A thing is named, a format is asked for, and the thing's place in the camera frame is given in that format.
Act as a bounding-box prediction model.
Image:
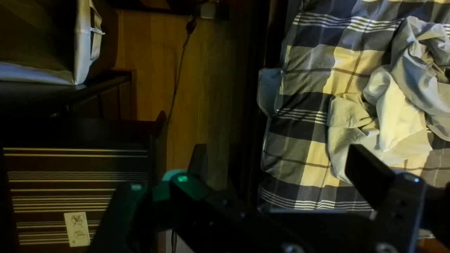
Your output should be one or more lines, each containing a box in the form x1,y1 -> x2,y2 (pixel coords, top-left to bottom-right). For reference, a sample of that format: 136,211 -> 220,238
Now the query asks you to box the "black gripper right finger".
344,144 -> 427,253

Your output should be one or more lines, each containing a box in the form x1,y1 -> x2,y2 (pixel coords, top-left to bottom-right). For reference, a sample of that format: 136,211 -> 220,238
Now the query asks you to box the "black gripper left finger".
87,169 -> 208,253

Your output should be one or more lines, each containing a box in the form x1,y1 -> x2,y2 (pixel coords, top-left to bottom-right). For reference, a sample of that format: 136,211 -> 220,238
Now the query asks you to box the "white sticker label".
63,211 -> 91,249

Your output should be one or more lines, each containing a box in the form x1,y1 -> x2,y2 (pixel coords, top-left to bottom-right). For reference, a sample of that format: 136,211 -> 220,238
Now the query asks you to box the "crumpled grey white cloth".
326,16 -> 450,186

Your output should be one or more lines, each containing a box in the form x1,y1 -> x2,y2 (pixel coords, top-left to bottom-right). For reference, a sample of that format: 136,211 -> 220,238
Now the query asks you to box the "black desk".
0,70 -> 137,122

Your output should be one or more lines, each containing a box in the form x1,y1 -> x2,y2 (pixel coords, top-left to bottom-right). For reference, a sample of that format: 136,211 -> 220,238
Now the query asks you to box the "plaid cloth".
255,0 -> 450,216

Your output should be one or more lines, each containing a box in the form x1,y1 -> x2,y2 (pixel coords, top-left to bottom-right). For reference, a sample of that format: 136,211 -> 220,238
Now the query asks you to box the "white plastic bin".
0,0 -> 106,89

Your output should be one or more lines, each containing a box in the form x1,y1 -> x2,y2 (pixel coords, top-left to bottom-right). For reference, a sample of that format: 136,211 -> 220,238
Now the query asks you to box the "thin black floor cable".
164,17 -> 198,124

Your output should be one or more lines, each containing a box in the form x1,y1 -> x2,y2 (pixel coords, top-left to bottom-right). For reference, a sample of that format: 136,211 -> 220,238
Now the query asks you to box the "wall power outlet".
198,2 -> 217,20

